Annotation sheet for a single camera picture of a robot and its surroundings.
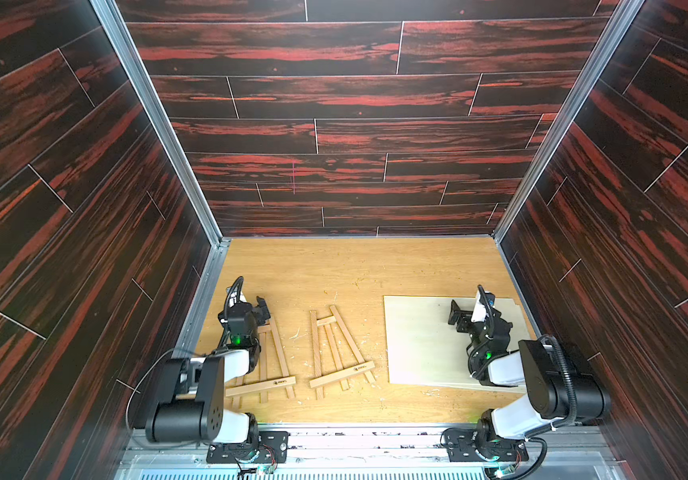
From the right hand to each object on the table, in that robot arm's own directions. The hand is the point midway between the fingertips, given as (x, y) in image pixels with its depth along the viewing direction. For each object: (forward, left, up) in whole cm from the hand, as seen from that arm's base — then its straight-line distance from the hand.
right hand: (476, 303), depth 92 cm
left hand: (-3, +72, +1) cm, 72 cm away
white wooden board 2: (-12, +16, -8) cm, 22 cm away
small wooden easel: (-26, +62, -4) cm, 68 cm away
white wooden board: (-21, +10, -9) cm, 25 cm away
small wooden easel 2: (-22, +40, -5) cm, 46 cm away
